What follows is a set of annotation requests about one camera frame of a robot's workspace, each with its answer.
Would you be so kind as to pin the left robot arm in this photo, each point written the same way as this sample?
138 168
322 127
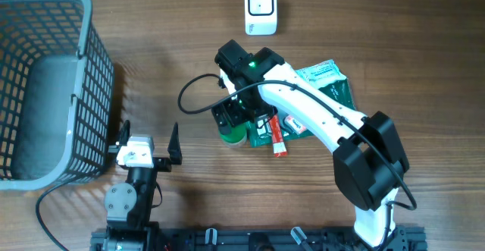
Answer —
129 204

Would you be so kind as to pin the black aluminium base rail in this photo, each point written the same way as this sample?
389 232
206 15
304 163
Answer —
325 239

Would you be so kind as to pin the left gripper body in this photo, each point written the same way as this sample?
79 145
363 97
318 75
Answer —
162 164

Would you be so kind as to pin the light green wipes packet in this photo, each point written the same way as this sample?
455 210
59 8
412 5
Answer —
321 74

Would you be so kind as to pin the grey plastic shopping basket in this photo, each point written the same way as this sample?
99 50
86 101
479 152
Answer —
57 84

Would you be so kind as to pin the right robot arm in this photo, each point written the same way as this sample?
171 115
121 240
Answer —
369 161

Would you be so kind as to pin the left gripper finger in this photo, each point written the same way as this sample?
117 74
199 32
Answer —
174 148
123 134

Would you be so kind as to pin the red white small packet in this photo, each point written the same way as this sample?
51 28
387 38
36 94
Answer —
294 125

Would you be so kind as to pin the green lid plastic jar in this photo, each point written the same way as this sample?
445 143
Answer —
234 137

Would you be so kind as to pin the green 3M gloves package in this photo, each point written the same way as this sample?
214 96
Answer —
339 91

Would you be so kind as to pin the red toothpaste tube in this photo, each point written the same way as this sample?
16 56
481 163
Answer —
278 144

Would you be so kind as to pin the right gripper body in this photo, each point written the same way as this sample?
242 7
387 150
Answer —
240 108

